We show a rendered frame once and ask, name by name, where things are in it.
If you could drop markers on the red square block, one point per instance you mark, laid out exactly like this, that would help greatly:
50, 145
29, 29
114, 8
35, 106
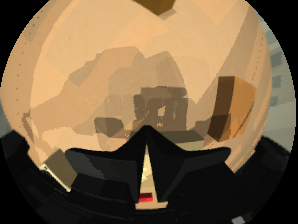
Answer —
145, 197

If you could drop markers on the yellow flat bar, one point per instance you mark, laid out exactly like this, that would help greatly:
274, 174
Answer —
157, 6

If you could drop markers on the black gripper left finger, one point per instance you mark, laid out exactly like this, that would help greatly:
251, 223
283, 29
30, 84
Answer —
125, 164

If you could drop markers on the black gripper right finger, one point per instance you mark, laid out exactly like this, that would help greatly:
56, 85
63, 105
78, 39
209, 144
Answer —
169, 163

